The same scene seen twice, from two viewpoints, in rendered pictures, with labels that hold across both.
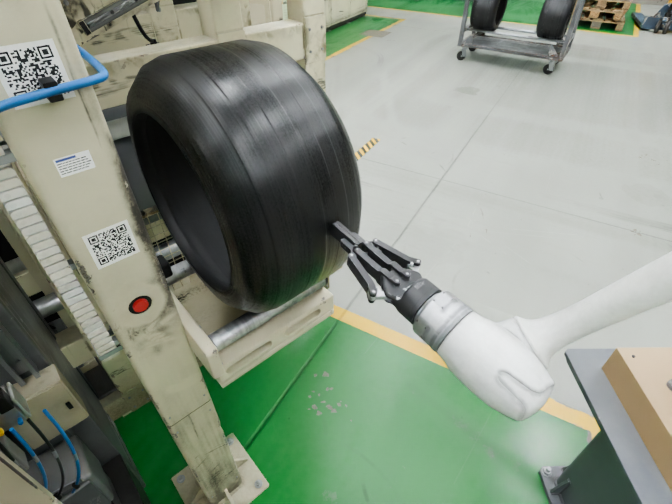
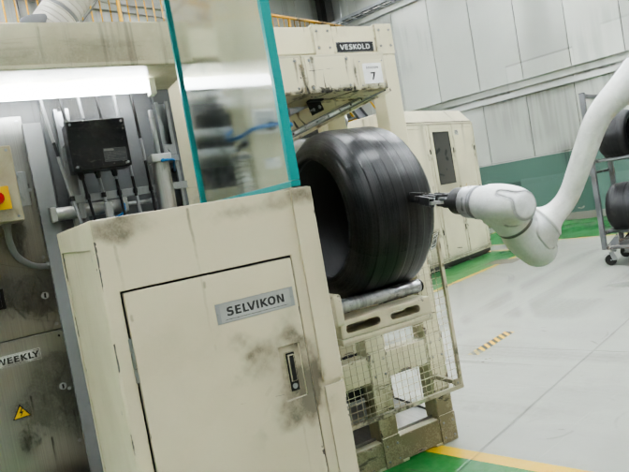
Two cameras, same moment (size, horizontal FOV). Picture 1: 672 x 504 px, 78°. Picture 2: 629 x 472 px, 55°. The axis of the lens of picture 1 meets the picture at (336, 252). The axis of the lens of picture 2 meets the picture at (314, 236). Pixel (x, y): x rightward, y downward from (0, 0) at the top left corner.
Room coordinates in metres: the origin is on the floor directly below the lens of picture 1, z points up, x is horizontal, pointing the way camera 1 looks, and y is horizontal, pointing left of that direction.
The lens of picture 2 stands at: (-1.24, -0.12, 1.23)
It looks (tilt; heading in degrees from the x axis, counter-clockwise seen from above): 3 degrees down; 14
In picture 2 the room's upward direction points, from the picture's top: 10 degrees counter-clockwise
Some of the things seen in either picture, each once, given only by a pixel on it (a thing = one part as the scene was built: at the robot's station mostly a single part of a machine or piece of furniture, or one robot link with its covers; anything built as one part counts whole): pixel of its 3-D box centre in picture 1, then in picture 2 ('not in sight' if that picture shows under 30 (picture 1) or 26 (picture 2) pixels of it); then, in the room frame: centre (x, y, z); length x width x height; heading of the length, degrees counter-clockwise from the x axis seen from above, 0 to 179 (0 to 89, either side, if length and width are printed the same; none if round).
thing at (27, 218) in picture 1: (62, 268); not in sight; (0.53, 0.48, 1.19); 0.05 x 0.04 x 0.48; 42
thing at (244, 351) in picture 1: (271, 326); (380, 316); (0.69, 0.17, 0.84); 0.36 x 0.09 x 0.06; 132
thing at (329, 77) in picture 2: not in sight; (306, 81); (1.10, 0.36, 1.71); 0.61 x 0.25 x 0.15; 132
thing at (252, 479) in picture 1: (219, 480); not in sight; (0.61, 0.44, 0.02); 0.27 x 0.27 x 0.04; 42
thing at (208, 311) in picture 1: (244, 305); (358, 323); (0.79, 0.26, 0.80); 0.37 x 0.36 x 0.02; 42
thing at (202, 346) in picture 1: (177, 313); (310, 306); (0.67, 0.39, 0.90); 0.40 x 0.03 x 0.10; 42
